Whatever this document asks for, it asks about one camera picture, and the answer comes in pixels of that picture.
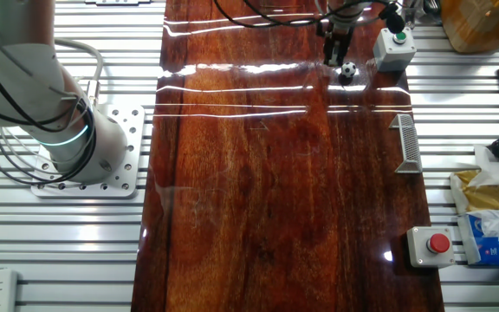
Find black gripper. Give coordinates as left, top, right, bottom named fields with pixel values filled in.
left=316, top=20, right=355, bottom=68

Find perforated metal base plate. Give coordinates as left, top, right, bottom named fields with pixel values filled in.
left=30, top=103, right=146, bottom=199

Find grey box red button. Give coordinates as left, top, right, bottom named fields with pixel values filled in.
left=406, top=225, right=457, bottom=269

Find blue tissue pack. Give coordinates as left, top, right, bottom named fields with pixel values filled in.
left=457, top=211, right=499, bottom=266

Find grey box green button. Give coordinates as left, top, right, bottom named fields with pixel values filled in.
left=372, top=26, right=418, bottom=73

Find glossy brown wooden board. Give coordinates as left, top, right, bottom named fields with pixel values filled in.
left=130, top=0, right=445, bottom=312

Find thick grey cable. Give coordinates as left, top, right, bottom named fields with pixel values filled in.
left=52, top=37, right=104, bottom=107

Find black foam ball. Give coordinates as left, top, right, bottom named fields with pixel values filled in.
left=383, top=3, right=406, bottom=35

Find gold plastic wrapper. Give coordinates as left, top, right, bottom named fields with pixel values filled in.
left=450, top=169, right=499, bottom=214

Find brown cardboard box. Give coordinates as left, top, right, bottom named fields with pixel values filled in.
left=439, top=0, right=499, bottom=54

